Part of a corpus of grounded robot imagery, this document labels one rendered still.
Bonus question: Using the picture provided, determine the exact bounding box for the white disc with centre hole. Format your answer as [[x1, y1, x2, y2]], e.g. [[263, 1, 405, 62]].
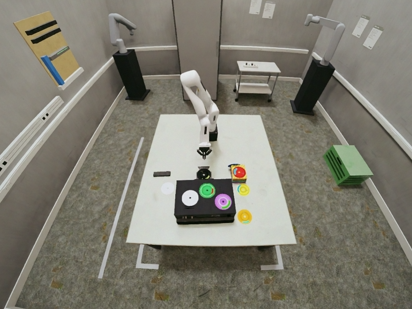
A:
[[182, 190, 198, 206], [161, 182, 174, 194]]

